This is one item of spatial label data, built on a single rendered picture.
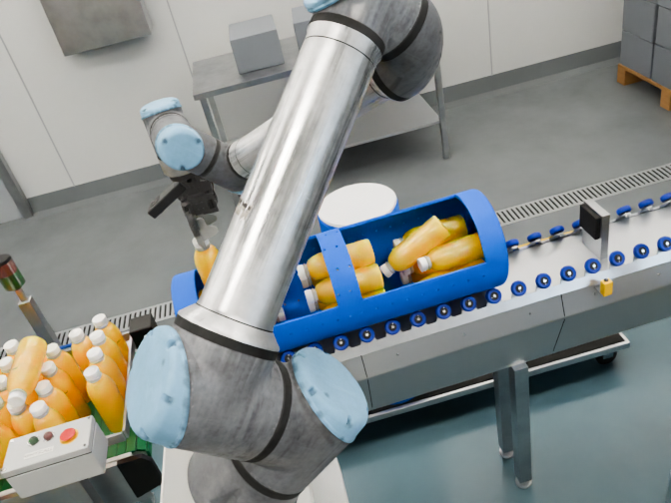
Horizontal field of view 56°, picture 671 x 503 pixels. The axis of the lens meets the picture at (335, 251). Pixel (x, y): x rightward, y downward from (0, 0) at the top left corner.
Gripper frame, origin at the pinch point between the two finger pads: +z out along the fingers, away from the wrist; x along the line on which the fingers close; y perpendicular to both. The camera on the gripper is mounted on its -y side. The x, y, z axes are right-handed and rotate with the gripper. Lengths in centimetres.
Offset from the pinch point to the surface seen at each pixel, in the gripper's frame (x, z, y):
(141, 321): 21.1, 33.8, -28.7
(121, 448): -17, 44, -37
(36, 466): -33, 25, -48
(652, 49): 250, 96, 303
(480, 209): -5, 11, 72
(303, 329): -13.7, 26.1, 18.4
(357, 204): 47, 30, 48
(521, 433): -9, 102, 79
